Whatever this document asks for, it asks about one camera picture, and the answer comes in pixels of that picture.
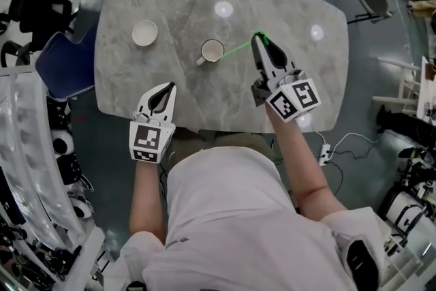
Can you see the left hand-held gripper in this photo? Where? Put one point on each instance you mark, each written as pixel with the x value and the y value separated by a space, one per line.
pixel 146 139

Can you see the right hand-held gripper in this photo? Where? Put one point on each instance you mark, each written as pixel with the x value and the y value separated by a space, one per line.
pixel 294 99

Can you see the green star stick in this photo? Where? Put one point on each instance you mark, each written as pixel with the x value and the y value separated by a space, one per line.
pixel 238 50

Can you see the person's left forearm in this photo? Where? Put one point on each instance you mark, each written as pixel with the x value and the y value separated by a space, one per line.
pixel 146 201

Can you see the person's right forearm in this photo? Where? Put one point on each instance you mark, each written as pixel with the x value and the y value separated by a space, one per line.
pixel 296 160

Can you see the white bowl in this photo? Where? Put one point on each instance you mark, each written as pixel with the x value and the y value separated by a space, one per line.
pixel 145 32

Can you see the person's olive trousers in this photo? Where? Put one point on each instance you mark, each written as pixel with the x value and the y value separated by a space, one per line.
pixel 235 141

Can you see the blue chair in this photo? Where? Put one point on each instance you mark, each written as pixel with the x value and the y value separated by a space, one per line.
pixel 63 61

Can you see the white power strip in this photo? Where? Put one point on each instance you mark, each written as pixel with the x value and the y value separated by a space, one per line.
pixel 325 154

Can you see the white slatted rack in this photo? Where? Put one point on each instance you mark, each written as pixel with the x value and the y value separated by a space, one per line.
pixel 398 85

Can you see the white shelf rack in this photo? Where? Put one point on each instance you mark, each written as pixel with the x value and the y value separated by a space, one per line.
pixel 34 160

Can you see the person's white shirt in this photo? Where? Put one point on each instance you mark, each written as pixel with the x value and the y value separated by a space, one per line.
pixel 231 225

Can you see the black backpack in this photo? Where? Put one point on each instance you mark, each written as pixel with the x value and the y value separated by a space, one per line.
pixel 37 7

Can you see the white and black machine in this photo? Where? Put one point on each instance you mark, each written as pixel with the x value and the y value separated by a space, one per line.
pixel 403 208

